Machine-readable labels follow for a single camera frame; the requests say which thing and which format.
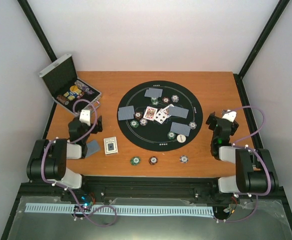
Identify blue chip top mat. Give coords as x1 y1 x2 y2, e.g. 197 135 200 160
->
171 95 179 103

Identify dealt card mat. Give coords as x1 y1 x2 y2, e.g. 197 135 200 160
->
118 105 135 121
144 88 163 99
170 122 191 137

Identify white dealer button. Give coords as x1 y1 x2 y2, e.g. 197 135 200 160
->
176 134 187 143

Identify chips in case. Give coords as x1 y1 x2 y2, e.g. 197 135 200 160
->
57 80 95 106

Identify red brown poker chip stack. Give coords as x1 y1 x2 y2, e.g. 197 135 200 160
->
149 156 158 165

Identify face-down burn card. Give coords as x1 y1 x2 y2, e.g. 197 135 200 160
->
168 106 189 119

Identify green chip top mat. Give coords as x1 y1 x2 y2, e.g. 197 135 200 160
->
151 97 159 106

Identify red chip top mat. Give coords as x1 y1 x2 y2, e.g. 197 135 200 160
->
162 97 169 104

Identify king face-up card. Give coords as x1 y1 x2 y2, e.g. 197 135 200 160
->
143 106 158 121

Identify white playing card box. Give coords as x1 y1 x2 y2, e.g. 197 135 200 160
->
104 136 118 155

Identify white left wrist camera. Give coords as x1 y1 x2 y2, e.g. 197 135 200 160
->
79 109 91 126

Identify red chip mat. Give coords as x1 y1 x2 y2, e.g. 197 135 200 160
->
134 112 143 120
162 97 169 104

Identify spades face-up card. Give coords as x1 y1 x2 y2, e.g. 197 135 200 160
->
154 110 168 124

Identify aluminium poker case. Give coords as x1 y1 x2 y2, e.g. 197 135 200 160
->
39 53 102 115

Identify green poker chip stack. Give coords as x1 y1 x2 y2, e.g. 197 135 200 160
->
130 156 141 166

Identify round black poker mat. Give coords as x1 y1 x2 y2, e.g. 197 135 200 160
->
117 80 203 152

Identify light blue cable duct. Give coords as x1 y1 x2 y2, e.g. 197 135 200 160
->
24 203 214 218

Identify blue playing card deck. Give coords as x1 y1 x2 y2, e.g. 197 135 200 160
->
86 140 101 157

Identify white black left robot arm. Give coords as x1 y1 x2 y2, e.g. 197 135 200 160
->
27 116 103 202

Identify dealt card top mat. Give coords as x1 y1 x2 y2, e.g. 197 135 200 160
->
144 88 163 99

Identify blue white poker chip stack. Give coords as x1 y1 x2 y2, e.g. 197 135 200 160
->
180 155 189 163

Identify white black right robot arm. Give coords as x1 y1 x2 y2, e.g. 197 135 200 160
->
206 111 279 196

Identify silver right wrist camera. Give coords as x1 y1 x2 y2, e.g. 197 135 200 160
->
221 109 237 123

